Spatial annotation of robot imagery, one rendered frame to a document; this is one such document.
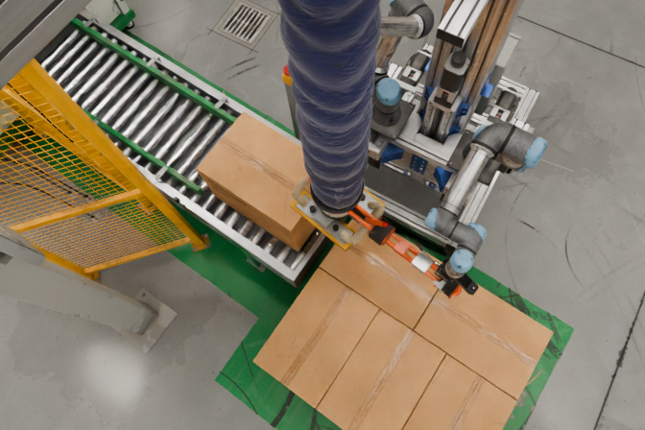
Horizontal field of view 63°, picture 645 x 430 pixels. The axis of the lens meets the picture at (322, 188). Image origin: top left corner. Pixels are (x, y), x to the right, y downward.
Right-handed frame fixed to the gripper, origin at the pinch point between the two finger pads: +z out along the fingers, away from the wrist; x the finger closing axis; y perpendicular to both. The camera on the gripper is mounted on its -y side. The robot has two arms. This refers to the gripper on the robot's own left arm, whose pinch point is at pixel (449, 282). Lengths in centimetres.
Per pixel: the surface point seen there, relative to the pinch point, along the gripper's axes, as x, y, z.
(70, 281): 105, 125, 7
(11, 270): 109, 125, -32
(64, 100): 52, 136, -67
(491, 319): -17, -29, 64
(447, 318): -2, -12, 64
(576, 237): -110, -48, 118
